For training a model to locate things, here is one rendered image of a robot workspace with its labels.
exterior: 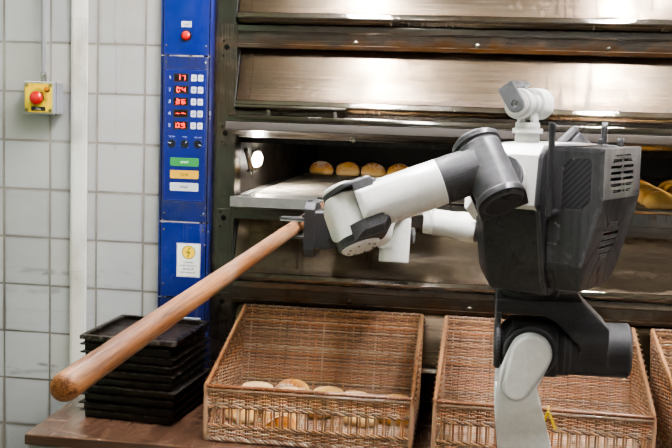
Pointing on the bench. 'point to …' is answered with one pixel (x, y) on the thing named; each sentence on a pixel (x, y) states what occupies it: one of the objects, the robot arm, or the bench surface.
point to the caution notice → (188, 260)
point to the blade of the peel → (271, 201)
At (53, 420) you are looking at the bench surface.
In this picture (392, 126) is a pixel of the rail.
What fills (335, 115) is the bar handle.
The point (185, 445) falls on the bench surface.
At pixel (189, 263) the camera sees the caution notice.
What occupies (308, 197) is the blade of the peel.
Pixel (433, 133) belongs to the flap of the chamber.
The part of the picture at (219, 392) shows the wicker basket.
